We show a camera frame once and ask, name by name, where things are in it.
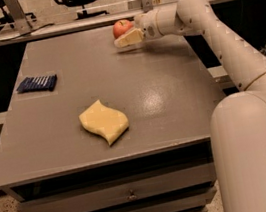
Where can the grey metal railing frame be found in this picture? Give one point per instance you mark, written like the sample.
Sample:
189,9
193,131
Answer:
51,22

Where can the blue ridged cloth pad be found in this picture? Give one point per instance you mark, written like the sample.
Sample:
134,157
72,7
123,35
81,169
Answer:
39,83

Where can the yellow wavy sponge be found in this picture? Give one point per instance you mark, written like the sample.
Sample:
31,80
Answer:
104,121

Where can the grey drawer cabinet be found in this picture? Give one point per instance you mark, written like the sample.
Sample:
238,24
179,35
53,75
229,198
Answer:
162,163

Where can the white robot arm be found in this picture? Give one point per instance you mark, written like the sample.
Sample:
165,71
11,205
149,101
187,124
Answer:
238,124

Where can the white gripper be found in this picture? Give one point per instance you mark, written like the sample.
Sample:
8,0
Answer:
148,24

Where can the red apple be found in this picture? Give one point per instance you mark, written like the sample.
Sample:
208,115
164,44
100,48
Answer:
120,27

